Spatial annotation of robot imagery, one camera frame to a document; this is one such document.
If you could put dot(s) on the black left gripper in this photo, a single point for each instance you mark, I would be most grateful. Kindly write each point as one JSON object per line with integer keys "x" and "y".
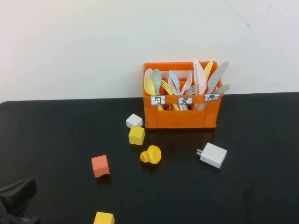
{"x": 18, "y": 193}

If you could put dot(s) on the pink plastic knife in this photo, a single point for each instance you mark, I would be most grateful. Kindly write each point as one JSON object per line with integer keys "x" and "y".
{"x": 201, "y": 77}

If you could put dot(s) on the grey plastic knife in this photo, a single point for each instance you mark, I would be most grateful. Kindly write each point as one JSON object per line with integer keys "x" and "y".
{"x": 218, "y": 74}

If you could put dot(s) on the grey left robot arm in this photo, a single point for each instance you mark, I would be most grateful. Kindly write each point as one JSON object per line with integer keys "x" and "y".
{"x": 4, "y": 217}

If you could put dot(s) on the orange plastic cutlery holder crate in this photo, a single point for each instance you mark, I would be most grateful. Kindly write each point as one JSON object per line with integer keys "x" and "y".
{"x": 182, "y": 119}

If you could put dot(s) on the orange foam cube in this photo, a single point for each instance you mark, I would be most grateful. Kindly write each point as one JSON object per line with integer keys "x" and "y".
{"x": 100, "y": 164}

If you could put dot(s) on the yellow foam cube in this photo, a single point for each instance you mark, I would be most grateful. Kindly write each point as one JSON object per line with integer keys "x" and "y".
{"x": 136, "y": 136}
{"x": 104, "y": 219}

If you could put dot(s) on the white foam cube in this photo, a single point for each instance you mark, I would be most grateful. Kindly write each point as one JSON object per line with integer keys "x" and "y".
{"x": 134, "y": 121}

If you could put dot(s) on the yellow rubber duck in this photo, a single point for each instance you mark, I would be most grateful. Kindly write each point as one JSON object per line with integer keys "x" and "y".
{"x": 153, "y": 154}

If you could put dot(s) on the white spoon character label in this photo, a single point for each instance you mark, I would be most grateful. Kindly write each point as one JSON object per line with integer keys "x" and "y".
{"x": 158, "y": 100}

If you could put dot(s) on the yellow plastic spoon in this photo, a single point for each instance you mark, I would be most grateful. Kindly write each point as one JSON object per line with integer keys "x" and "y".
{"x": 149, "y": 86}

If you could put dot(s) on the pale pink plastic spoon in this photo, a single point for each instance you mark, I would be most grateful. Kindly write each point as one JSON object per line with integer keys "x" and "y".
{"x": 147, "y": 72}

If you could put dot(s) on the green plastic spoon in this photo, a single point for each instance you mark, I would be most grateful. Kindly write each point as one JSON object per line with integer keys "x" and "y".
{"x": 156, "y": 78}

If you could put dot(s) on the yellow plastic fork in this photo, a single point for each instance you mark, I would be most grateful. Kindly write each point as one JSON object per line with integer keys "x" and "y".
{"x": 166, "y": 86}

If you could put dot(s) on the white fork character label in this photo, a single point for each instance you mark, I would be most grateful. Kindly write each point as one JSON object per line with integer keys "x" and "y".
{"x": 185, "y": 100}

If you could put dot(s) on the blue plastic fork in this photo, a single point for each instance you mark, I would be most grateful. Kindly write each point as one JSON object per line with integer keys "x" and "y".
{"x": 174, "y": 77}

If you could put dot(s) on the white power adapter plug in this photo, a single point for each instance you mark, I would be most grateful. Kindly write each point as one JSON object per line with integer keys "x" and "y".
{"x": 213, "y": 155}

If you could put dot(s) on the pale pink plastic fork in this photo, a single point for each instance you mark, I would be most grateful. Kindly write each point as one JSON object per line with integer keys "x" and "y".
{"x": 188, "y": 80}

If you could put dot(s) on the grey plastic fork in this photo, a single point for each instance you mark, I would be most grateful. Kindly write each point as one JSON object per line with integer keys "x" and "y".
{"x": 194, "y": 88}

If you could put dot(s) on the white plastic knife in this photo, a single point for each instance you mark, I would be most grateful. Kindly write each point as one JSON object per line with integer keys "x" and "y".
{"x": 195, "y": 70}

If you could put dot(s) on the white knife character label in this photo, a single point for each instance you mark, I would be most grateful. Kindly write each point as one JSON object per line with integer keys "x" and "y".
{"x": 212, "y": 97}

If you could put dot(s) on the yellow plastic knife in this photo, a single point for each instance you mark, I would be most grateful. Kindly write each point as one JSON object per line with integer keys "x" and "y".
{"x": 208, "y": 68}

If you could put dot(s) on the grey-green plastic knife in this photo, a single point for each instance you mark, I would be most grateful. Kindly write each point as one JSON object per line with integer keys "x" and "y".
{"x": 223, "y": 88}

